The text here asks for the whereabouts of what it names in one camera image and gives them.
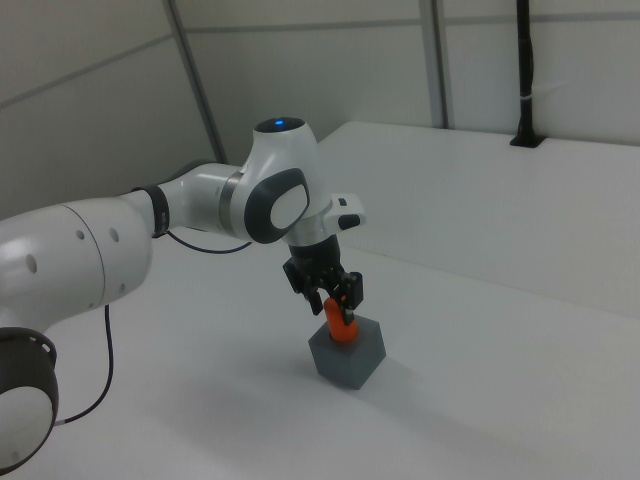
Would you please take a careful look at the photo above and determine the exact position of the grey partition post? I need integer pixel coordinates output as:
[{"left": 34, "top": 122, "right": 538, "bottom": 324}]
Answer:
[
  {"left": 418, "top": 0, "right": 457, "bottom": 129},
  {"left": 163, "top": 0, "right": 228, "bottom": 164}
]

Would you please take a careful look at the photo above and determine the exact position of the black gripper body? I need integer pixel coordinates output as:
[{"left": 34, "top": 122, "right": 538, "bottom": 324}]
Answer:
[{"left": 288, "top": 235, "right": 346, "bottom": 282}]

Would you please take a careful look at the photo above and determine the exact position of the orange cylinder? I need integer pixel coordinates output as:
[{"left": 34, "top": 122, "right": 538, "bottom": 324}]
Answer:
[{"left": 323, "top": 297, "right": 359, "bottom": 346}]

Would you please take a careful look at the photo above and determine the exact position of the grey block with round hole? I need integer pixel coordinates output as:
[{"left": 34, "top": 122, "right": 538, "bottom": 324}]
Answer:
[{"left": 308, "top": 315, "right": 387, "bottom": 392}]

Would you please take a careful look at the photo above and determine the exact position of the black pole stand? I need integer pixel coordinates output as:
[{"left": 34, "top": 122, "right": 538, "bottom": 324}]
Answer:
[{"left": 509, "top": 0, "right": 542, "bottom": 149}]

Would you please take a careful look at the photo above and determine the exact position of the black cable strap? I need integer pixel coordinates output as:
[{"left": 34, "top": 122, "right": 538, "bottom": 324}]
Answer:
[{"left": 144, "top": 184, "right": 171, "bottom": 238}]

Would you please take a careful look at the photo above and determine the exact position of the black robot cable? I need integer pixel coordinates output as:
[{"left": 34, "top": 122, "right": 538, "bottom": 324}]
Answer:
[{"left": 53, "top": 227, "right": 252, "bottom": 427}]

